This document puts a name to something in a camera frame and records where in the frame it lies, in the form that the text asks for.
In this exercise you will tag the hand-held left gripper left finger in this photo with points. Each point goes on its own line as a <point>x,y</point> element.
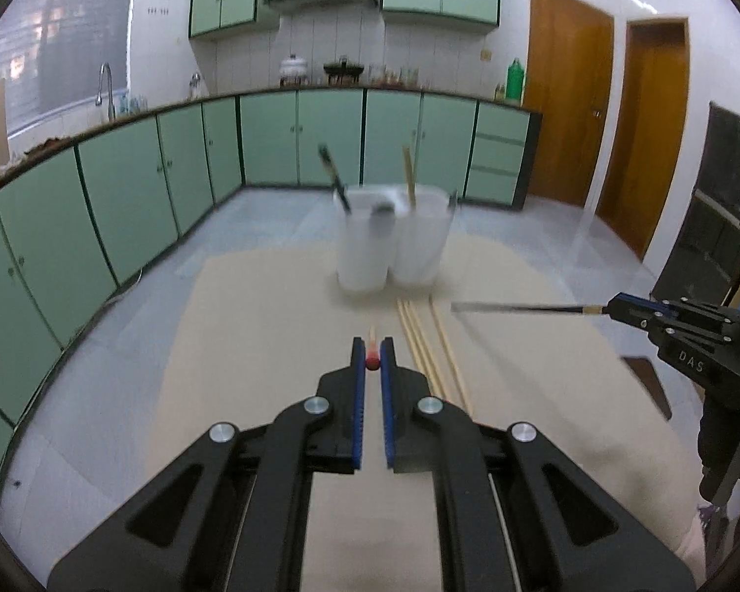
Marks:
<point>357,407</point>

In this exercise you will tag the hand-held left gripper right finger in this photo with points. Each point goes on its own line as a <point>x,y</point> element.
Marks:
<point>387,407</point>

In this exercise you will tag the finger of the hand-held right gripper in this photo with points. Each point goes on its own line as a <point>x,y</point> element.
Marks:
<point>684,332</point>
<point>638,302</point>

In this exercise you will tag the red-tipped bamboo chopstick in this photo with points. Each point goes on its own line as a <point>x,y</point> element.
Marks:
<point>373,359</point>

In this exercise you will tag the bundle of chopsticks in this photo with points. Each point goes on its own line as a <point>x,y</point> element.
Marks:
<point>417,342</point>

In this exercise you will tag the white two-compartment utensil holder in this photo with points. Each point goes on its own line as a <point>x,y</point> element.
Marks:
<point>416,246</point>

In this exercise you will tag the dark glass cabinet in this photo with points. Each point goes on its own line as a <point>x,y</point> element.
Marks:
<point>709,209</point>

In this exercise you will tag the wooden door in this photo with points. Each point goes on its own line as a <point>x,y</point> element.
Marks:
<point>567,105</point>
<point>647,135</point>

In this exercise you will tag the green thermos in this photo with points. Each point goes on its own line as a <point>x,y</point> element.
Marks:
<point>515,83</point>

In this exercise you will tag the small glass jar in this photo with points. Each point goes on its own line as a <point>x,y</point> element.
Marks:
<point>499,92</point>

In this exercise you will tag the gas stove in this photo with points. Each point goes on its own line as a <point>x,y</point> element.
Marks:
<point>295,81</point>

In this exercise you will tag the black wok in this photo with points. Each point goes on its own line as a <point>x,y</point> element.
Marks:
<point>343,68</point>

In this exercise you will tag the white cooking pot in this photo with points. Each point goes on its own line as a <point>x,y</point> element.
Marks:
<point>295,69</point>

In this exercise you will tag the plastic bottles by sink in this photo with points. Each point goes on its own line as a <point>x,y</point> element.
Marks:
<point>126,105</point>

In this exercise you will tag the steel kitchen faucet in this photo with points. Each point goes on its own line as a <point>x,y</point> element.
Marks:
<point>110,89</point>

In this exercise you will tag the dark rag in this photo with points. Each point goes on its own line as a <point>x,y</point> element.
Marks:
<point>49,145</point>

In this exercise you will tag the window with blinds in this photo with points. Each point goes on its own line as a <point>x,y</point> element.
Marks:
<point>68,43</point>

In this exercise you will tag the wall hooks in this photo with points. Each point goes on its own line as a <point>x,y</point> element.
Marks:
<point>158,10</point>

